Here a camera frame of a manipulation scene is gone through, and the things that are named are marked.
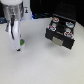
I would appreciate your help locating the kcup with blue lid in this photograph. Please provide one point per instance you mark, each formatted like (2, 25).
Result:
(69, 24)

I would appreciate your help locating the kcup with red lid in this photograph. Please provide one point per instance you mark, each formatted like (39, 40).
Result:
(68, 34)

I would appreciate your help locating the dark equipment box behind table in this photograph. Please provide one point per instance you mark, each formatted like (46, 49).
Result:
(41, 8)

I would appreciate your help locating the black kcup holder drawer box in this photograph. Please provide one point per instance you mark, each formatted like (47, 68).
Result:
(66, 13)

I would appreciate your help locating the green-lidded white kcup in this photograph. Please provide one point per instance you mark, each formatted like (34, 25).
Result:
(22, 44)

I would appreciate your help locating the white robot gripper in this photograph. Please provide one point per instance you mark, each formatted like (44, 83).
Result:
(13, 11)

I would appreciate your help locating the kcup with red-blue lid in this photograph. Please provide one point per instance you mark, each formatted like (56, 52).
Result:
(53, 27)
(55, 19)

